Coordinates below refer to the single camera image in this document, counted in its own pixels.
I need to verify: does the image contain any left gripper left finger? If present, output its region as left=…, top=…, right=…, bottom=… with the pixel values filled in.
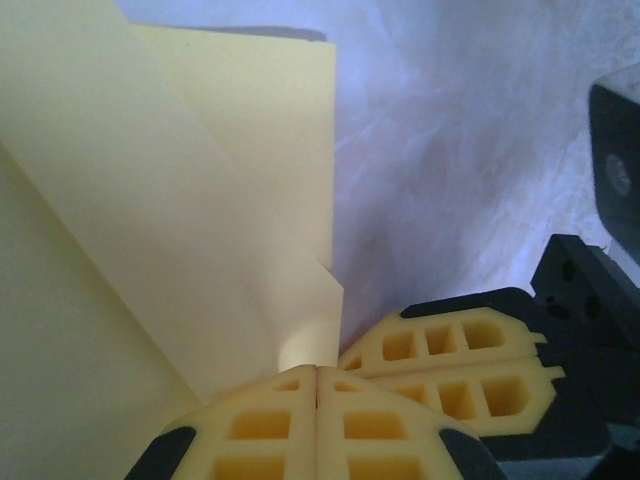
left=127, top=364, right=319, bottom=480

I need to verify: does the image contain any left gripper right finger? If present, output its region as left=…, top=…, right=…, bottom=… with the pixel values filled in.
left=318, top=367, right=507, bottom=480

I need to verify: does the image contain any yellow paper sheet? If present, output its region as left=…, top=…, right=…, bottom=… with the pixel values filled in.
left=0, top=0, right=346, bottom=480

